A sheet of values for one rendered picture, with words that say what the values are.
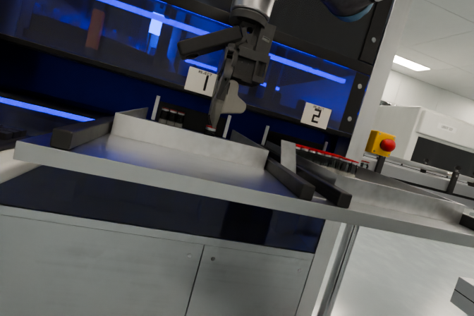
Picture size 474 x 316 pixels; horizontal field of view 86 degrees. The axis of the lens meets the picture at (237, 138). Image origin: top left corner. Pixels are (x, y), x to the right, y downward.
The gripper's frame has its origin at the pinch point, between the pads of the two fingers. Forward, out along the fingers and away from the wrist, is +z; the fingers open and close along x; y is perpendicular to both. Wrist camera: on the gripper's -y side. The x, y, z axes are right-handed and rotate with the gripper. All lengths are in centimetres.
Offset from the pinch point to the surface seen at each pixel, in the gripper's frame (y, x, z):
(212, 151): 1.0, -5.8, 5.0
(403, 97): 489, 477, -158
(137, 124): -11.7, -5.8, 3.6
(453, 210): 42.7, -15.0, 4.2
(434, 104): 585, 477, -167
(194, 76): -4.7, 19.8, -9.2
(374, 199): 26.4, -15.0, 5.3
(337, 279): 70, 36, 50
